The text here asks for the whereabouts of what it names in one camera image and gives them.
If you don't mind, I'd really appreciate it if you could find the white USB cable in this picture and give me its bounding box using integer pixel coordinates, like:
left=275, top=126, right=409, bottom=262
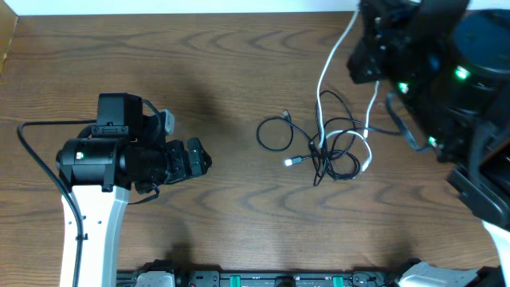
left=284, top=10, right=380, bottom=173

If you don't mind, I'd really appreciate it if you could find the black USB cable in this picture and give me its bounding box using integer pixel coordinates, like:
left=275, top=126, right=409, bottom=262
left=256, top=89, right=431, bottom=187

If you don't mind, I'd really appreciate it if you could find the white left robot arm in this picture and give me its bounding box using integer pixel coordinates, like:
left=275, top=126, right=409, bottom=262
left=57, top=138, right=212, bottom=286

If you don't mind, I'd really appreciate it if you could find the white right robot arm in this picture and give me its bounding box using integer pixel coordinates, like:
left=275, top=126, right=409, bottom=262
left=347, top=0, right=509, bottom=286

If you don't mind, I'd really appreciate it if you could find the brown side panel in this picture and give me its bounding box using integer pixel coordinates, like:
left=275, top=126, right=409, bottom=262
left=0, top=0, right=18, bottom=72

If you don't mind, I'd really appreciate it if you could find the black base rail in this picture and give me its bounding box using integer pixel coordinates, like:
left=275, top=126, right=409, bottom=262
left=115, top=259, right=509, bottom=287

